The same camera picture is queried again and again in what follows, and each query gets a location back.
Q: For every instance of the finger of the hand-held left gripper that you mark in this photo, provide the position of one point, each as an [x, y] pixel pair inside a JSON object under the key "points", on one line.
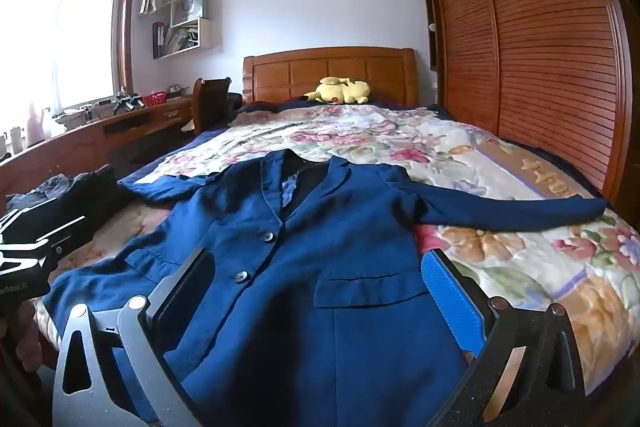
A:
{"points": [[12, 223], [62, 234]]}

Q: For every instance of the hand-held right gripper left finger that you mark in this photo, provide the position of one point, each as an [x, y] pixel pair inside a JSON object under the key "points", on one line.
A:
{"points": [[185, 292]]}

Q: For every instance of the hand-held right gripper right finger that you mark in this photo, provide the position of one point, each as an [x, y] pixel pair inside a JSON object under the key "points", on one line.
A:
{"points": [[450, 297]]}

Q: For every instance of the blue blazer jacket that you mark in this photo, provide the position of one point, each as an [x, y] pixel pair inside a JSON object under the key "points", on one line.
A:
{"points": [[300, 307]]}

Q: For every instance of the dark clothes pile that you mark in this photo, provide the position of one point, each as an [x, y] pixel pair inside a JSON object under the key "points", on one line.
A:
{"points": [[92, 192]]}

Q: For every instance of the floral blanket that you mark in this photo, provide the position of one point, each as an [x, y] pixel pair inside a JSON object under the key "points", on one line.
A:
{"points": [[525, 267]]}

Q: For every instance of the pink bottle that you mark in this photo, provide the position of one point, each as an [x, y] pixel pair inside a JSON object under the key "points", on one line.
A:
{"points": [[36, 127]]}

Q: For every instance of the wooden desk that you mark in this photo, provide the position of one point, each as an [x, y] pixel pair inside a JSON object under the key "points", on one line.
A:
{"points": [[90, 137]]}

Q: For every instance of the white bottle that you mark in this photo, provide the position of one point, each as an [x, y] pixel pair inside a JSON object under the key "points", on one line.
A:
{"points": [[48, 123]]}

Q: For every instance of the black metal gadget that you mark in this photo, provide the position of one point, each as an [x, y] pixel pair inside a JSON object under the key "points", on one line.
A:
{"points": [[127, 102]]}

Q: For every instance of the red basket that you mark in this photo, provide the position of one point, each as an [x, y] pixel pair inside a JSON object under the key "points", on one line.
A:
{"points": [[155, 99]]}

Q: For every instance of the wooden chair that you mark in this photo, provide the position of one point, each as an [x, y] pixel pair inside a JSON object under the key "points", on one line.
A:
{"points": [[212, 99]]}

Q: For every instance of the window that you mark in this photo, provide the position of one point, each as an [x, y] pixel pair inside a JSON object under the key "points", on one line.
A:
{"points": [[75, 32]]}

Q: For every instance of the yellow plush toy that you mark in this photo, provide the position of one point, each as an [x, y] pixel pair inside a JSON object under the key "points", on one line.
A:
{"points": [[345, 91]]}

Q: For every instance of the wooden bed headboard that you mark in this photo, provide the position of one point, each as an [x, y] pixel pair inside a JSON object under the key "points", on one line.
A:
{"points": [[325, 69]]}

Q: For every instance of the wooden slatted wardrobe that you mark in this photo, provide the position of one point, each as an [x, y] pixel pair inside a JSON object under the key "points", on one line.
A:
{"points": [[540, 37]]}

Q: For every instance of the white wall shelf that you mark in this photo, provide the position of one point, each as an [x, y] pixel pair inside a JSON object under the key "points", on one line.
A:
{"points": [[192, 34]]}

